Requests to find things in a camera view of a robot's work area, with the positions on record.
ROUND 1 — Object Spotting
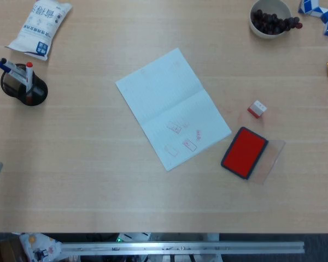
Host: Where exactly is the small red white stamp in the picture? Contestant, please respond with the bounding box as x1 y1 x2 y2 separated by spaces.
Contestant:
247 100 268 119

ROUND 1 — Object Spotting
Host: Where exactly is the dark grape bunch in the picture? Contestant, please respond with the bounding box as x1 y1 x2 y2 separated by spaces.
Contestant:
251 9 303 35

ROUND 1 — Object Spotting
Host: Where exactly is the aluminium frame rail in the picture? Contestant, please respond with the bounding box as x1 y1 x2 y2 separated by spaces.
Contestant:
60 241 306 256

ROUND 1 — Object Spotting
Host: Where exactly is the red ink pad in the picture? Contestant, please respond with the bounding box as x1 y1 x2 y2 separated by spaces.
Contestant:
220 126 269 180

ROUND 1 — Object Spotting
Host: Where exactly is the white printed pouch bag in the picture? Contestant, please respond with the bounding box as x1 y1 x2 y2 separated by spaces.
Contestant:
4 0 73 61

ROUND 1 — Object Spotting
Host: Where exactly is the black mesh pen holder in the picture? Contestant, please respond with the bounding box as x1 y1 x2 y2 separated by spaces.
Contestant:
0 63 49 107

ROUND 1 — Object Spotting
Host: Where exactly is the clear ink pad lid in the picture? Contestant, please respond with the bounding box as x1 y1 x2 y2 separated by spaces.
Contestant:
248 139 286 186

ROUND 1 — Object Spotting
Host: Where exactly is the brown cardboard box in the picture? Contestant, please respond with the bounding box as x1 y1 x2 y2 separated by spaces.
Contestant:
0 237 22 262

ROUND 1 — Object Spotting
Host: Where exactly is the blue and white marker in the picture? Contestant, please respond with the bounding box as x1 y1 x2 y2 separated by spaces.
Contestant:
0 57 28 85

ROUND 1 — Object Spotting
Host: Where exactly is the white printed plastic bag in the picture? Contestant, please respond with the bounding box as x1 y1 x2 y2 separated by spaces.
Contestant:
18 233 63 262

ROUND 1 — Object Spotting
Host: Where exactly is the white paper sheet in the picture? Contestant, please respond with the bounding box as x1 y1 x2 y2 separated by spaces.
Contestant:
115 47 232 172

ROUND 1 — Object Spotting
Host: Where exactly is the beige bowl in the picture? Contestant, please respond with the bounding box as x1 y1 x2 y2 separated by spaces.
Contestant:
249 0 293 39

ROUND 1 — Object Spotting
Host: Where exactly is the red capped white marker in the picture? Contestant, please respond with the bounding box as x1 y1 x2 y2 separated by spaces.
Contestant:
25 62 34 92

